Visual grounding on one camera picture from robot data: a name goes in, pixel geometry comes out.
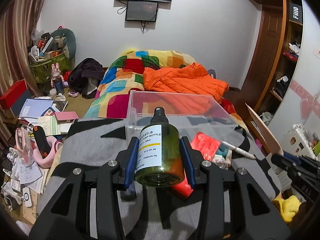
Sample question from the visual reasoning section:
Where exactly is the silver white pen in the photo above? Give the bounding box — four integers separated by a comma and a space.
220, 141, 256, 160

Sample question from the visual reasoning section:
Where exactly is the pink headphone stand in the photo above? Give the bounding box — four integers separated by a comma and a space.
15, 126, 64, 169

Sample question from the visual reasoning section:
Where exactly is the red box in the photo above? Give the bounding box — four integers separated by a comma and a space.
0, 80, 27, 109

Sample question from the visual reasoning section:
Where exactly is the wooden shelf unit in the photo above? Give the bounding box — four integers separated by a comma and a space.
235, 0, 303, 123

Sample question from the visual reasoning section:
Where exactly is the green cluttered storage basket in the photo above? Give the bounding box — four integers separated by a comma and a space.
28, 46, 72, 83

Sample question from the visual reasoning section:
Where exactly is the colourful patchwork blanket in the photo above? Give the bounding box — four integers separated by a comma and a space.
85, 49, 246, 128

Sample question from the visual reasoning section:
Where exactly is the grey neck pillow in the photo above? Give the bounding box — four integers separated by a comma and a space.
51, 28, 76, 60

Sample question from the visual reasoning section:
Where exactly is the wall mounted monitor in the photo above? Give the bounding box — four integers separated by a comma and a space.
125, 1, 158, 22

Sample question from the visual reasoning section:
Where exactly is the teal tape roll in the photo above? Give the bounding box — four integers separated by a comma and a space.
216, 144, 229, 158

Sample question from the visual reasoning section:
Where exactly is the striped curtain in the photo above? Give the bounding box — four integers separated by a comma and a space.
0, 0, 57, 143

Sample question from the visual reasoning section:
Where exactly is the wooden door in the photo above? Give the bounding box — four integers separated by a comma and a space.
239, 6, 283, 119

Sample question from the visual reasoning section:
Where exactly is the pink rabbit figure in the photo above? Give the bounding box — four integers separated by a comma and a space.
50, 63, 64, 94

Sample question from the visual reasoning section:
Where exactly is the dark clothes pile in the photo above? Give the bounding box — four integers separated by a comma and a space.
67, 58, 105, 99

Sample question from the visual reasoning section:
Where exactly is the red paper packet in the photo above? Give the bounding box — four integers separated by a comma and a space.
172, 132, 221, 199

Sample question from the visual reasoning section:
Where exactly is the grey black fleece blanket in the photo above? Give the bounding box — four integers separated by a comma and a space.
37, 118, 281, 239

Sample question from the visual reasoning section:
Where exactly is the blue notebook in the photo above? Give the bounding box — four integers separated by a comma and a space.
19, 99, 53, 118

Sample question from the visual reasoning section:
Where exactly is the orange puffer jacket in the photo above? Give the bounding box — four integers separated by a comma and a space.
143, 62, 229, 103

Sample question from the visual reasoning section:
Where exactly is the white suitcase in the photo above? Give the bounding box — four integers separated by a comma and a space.
280, 124, 319, 160

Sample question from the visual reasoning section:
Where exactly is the clear plastic storage bin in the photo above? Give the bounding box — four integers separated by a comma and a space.
126, 90, 238, 140

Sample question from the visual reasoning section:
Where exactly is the green pump spray bottle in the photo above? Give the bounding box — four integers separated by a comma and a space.
135, 107, 185, 187

